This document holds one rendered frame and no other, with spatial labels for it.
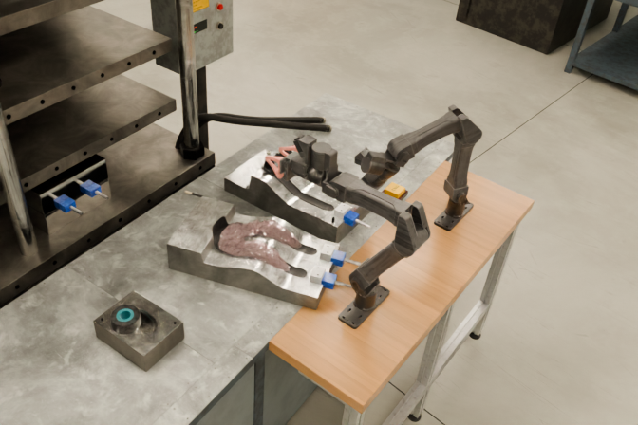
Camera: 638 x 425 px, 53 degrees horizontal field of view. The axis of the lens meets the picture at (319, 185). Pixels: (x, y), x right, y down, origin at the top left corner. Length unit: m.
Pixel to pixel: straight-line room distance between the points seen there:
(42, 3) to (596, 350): 2.69
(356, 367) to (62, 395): 0.79
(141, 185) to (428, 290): 1.14
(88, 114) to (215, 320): 0.94
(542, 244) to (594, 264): 0.28
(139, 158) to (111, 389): 1.09
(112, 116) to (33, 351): 0.90
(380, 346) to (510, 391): 1.15
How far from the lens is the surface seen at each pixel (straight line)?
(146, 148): 2.72
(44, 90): 2.14
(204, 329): 1.96
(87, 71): 2.23
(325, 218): 2.19
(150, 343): 1.85
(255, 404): 2.25
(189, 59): 2.42
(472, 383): 2.97
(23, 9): 2.06
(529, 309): 3.35
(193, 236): 2.08
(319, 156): 1.79
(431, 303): 2.10
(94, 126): 2.41
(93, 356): 1.95
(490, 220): 2.48
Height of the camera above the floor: 2.30
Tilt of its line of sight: 37 degrees down
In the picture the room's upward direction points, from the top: 5 degrees clockwise
